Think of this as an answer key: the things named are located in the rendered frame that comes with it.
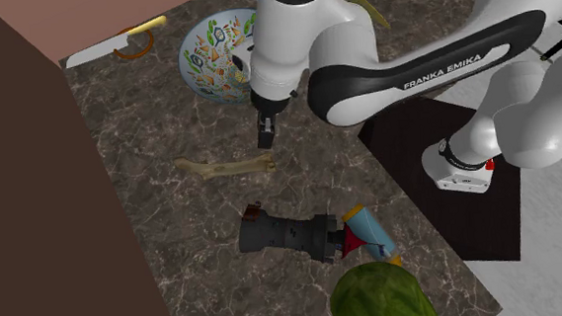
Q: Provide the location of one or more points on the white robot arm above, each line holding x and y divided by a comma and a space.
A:
352, 43

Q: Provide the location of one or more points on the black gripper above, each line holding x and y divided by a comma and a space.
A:
269, 104

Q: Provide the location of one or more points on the beige bone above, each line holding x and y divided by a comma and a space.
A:
228, 166

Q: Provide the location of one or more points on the patterned white bowl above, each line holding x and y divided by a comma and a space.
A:
213, 60

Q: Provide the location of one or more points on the green cabbage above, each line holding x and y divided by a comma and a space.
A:
382, 297

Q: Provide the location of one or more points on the yellow flat blade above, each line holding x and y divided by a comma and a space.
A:
367, 3

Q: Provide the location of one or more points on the black cylindrical device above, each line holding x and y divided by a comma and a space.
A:
285, 232

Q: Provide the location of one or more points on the dark robot stand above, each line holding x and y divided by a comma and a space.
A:
472, 224

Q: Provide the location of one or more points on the blue red yellow bottle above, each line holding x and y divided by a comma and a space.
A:
369, 232

